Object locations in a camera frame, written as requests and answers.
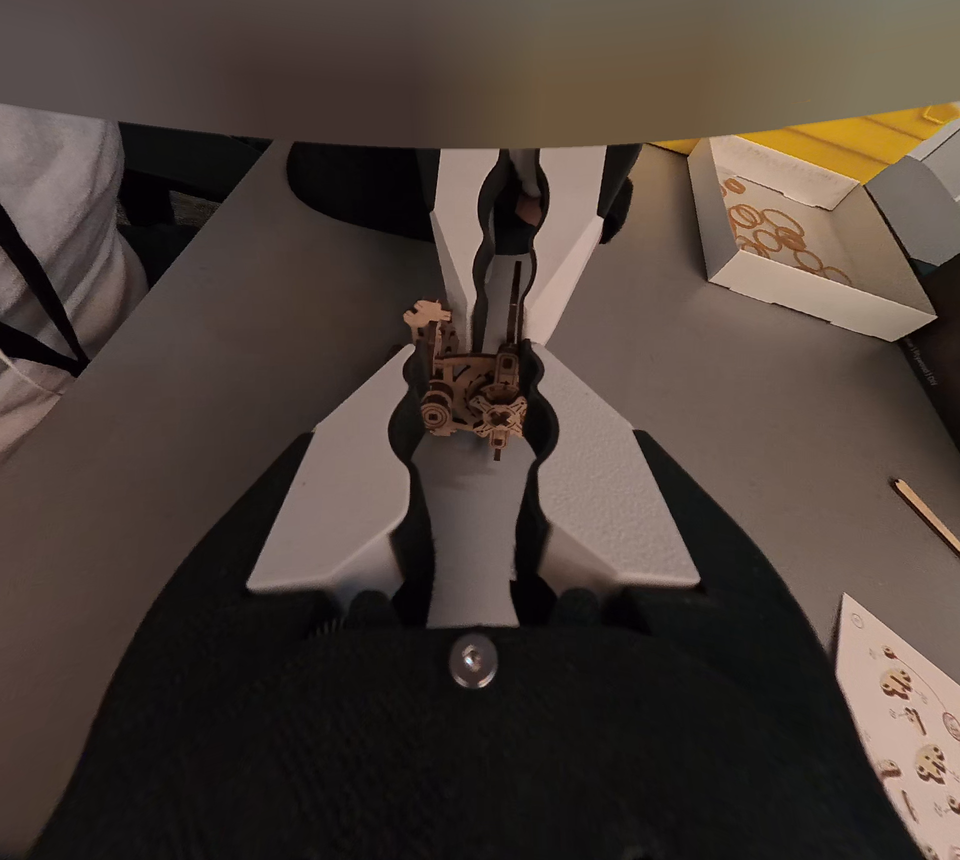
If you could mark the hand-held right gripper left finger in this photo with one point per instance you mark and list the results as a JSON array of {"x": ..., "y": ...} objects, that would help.
[{"x": 337, "y": 500}]

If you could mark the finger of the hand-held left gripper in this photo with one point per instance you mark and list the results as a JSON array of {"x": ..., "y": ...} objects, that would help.
[
  {"x": 574, "y": 215},
  {"x": 454, "y": 215}
]

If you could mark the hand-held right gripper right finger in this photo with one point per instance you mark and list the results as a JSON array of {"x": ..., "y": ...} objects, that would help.
[{"x": 607, "y": 500}]

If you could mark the dark wooden link part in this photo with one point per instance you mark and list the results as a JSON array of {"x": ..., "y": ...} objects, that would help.
[{"x": 515, "y": 305}]

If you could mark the wooden gear model assembly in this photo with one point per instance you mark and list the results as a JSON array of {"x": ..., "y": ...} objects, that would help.
[{"x": 457, "y": 380}]

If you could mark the black model kit box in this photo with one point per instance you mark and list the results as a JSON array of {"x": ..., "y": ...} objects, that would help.
[{"x": 937, "y": 350}]

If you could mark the person's left hand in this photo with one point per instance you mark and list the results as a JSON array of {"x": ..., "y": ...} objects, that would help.
[{"x": 528, "y": 209}]

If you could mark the pile of wooden rings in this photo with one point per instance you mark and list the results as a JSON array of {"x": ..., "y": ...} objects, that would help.
[{"x": 780, "y": 237}]

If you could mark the yellow plastic bin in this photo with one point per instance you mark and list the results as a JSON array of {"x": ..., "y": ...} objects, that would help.
[{"x": 825, "y": 140}]

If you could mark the white cardboard box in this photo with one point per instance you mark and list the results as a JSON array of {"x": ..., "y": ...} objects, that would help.
[{"x": 810, "y": 297}]

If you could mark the black chair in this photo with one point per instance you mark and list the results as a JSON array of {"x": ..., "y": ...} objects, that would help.
[{"x": 187, "y": 162}]

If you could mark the grey box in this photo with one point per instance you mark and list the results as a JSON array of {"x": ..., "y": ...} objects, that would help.
[{"x": 915, "y": 200}]

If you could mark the thin wooden stick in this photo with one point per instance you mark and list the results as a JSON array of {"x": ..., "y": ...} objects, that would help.
[{"x": 926, "y": 515}]

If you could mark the assembly instruction sheet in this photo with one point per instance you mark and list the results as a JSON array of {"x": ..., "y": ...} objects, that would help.
[{"x": 900, "y": 725}]

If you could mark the person's white shirt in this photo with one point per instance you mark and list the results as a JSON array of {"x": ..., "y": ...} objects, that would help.
[{"x": 60, "y": 237}]

